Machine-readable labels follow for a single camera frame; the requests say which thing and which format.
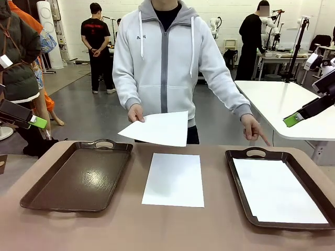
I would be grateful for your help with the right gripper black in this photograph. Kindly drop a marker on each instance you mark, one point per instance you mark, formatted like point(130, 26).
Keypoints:
point(319, 107)

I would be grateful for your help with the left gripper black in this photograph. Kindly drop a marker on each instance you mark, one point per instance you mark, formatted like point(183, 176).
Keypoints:
point(15, 112)

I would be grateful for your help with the white A4 paper sheet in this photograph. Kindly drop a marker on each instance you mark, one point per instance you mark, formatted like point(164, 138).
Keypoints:
point(277, 191)
point(174, 183)
point(165, 129)

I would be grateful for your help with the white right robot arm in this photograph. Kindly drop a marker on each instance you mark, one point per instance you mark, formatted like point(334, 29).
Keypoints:
point(328, 78)

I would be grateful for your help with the person's left forearm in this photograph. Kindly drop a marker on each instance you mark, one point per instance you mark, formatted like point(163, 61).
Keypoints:
point(233, 94)

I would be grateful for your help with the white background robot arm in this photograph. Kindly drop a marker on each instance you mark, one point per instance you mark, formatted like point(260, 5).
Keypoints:
point(269, 23)
point(215, 26)

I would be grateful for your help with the person's right forearm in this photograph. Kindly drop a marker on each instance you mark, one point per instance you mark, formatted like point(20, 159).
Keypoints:
point(128, 96)

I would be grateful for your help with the person's left hand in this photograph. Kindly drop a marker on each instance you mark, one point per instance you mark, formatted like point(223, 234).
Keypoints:
point(251, 128)

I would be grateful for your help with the person's right hand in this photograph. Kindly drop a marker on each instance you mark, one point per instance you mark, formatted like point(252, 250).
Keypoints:
point(136, 113)

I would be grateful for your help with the bare mannequin leg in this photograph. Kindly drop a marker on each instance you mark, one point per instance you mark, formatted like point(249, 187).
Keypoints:
point(58, 120)

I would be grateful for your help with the white table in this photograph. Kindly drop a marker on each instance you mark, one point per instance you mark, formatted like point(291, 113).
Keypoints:
point(274, 104)

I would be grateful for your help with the black mannequin base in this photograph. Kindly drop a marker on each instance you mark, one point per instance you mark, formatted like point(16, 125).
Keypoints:
point(34, 149)

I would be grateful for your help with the white round fan base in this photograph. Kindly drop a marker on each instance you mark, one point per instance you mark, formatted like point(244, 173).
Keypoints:
point(5, 133)

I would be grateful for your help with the brown plastic serving tray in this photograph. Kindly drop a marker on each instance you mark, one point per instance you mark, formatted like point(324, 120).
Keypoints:
point(78, 177)
point(282, 155)

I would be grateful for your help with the brown flat board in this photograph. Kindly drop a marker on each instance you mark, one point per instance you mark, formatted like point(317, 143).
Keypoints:
point(2, 170)

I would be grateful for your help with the background workbench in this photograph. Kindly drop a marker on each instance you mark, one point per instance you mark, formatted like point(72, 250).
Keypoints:
point(288, 56)

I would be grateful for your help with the white hanging tag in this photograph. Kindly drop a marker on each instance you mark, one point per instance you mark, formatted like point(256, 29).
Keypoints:
point(5, 61)

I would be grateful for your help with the black tripod stand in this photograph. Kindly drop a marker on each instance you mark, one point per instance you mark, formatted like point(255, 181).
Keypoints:
point(297, 49)

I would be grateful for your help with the dark green puffer jacket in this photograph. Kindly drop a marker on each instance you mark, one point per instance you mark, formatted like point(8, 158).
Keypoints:
point(18, 52)

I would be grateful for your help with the blue patterned shirt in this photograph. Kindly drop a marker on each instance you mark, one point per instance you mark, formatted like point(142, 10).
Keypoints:
point(48, 41)

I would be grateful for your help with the black office chair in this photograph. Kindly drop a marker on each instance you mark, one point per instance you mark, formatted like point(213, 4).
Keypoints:
point(322, 41)

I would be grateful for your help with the white tower air conditioner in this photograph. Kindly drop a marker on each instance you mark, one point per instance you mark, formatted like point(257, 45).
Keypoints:
point(51, 39)

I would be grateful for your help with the man in black long sleeves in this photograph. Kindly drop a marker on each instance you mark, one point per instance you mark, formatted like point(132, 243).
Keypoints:
point(250, 34)

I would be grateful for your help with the beige plastic chair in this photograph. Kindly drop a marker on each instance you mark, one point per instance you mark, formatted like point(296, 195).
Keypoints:
point(230, 44)

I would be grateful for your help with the person's black trousers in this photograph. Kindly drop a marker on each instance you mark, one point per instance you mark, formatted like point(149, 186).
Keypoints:
point(193, 136)

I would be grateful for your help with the man in black T-shirt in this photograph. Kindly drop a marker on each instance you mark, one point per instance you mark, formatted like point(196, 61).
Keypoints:
point(95, 31)

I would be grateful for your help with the person in grey hoodie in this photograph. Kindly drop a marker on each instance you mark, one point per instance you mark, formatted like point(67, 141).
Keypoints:
point(146, 65)

